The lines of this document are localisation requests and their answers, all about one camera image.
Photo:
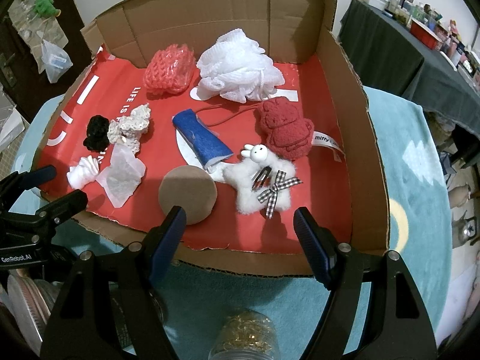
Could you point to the clear plastic bag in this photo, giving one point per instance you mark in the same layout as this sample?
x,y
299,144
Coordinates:
x,y
56,60

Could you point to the plush toy with slipper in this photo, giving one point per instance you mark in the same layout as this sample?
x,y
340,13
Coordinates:
x,y
258,189

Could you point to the desk with grey cloth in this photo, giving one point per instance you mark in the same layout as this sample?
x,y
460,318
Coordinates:
x,y
405,67

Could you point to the coral crocheted scrunchie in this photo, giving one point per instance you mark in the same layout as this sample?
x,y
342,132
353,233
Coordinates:
x,y
170,69

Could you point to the cardboard box red lining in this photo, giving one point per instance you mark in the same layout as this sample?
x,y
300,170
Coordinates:
x,y
360,157

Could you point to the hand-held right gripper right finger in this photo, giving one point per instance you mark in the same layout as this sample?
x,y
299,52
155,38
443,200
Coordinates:
x,y
315,247

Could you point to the brown round powder puff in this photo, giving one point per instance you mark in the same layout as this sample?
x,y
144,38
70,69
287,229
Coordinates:
x,y
187,195

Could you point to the blue felt roll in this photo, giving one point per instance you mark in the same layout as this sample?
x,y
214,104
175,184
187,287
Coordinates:
x,y
202,138

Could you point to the beige crocheted scrunchie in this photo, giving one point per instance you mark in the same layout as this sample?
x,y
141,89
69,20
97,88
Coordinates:
x,y
129,125

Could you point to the black crocheted scrunchie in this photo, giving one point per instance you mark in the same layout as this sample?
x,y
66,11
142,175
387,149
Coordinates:
x,y
96,133

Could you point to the green plush toy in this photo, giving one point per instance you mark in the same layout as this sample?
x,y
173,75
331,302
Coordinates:
x,y
45,5

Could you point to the large glass jar metal lid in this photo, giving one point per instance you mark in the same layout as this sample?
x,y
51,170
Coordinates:
x,y
28,303

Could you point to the row of cosmetics bottles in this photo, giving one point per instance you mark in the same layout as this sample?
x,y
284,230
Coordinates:
x,y
453,41

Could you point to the white translucent sachet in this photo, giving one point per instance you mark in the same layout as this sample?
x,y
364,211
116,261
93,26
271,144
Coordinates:
x,y
120,180

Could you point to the clear hanging organizer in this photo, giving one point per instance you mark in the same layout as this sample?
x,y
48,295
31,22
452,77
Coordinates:
x,y
30,30

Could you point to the red plush toy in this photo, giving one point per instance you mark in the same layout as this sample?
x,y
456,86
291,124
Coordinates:
x,y
287,129

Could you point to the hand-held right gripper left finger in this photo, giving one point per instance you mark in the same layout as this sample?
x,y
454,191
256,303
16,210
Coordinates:
x,y
170,240

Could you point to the white cloth scrunchie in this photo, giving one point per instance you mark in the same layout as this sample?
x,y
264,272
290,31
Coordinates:
x,y
84,172

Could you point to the white mesh bath pouf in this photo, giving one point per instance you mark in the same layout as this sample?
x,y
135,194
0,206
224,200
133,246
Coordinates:
x,y
240,67

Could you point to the small jar of gold clips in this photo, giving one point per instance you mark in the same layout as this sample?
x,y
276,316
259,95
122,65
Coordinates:
x,y
243,335

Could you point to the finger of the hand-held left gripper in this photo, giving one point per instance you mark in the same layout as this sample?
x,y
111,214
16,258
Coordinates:
x,y
62,202
37,174

